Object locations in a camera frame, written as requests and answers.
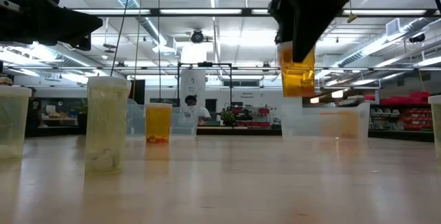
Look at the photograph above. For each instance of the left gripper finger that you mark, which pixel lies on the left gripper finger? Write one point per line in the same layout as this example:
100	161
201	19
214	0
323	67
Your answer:
83	45
82	24

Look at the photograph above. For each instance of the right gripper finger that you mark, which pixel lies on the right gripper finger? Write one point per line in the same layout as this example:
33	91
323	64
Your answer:
282	20
306	27

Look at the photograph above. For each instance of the orange pill bottle white cap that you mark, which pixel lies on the orange pill bottle white cap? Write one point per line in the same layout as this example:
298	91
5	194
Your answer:
298	79
158	120

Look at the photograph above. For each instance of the tall clear pill bottle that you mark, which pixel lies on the tall clear pill bottle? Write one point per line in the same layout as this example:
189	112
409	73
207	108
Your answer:
107	124

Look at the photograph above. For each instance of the clear plastic bin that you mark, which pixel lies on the clear plastic bin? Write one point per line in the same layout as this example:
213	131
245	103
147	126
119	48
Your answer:
182	124
299	120

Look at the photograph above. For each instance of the wide clear pill bottle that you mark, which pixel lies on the wide clear pill bottle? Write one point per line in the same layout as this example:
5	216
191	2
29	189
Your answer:
13	120
435	127

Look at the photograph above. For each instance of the potted green plant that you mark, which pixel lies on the potted green plant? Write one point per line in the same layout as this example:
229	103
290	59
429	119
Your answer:
82	113

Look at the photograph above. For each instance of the black monitor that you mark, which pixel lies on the black monitor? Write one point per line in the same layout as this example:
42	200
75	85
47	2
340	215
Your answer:
138	91

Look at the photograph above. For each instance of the white vent box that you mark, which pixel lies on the white vent box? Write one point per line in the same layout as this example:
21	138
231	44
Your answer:
392	27

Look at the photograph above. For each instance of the shelf with red items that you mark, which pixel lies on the shelf with red items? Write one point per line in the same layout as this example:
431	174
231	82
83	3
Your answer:
255	117

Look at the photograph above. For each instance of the black ceiling fixture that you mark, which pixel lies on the black ceiling fixture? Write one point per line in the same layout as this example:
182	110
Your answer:
417	38

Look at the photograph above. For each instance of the white sign pillar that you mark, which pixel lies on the white sign pillar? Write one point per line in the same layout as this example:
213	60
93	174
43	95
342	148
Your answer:
193	86

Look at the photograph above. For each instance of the person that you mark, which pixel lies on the person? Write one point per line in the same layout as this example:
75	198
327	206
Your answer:
193	110

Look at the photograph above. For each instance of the rack of red bins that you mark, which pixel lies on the rack of red bins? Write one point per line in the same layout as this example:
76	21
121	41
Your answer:
413	100

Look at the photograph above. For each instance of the black overhead camera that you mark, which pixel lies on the black overhead camera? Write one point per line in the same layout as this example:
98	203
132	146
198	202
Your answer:
197	36

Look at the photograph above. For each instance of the black tube frame stand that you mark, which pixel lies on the black tube frame stand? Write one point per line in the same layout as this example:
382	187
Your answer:
205	64

